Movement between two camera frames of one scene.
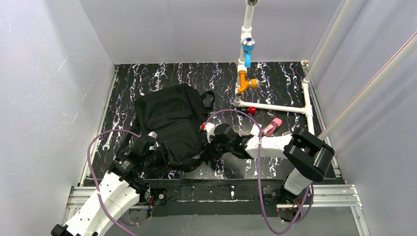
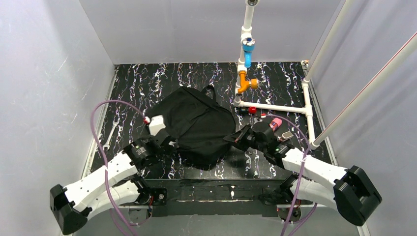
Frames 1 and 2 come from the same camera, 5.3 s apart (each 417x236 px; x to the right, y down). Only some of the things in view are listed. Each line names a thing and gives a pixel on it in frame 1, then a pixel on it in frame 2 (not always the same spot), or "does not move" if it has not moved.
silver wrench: (107, 145) does not move
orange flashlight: (252, 83) does not move
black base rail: (207, 197) does not move
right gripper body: (213, 147) -> (241, 136)
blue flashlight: (248, 46) does not move
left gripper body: (165, 153) -> (167, 140)
